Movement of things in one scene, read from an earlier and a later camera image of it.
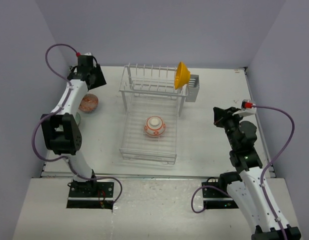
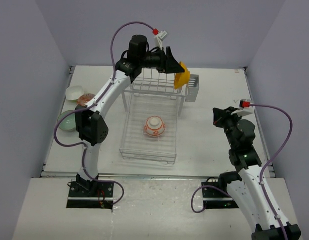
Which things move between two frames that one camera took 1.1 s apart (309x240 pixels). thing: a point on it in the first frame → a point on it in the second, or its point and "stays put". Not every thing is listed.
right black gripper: [220, 115] stays put
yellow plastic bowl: [182, 75] stays put
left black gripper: [101, 81] → [173, 66]
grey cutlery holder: [193, 88] stays put
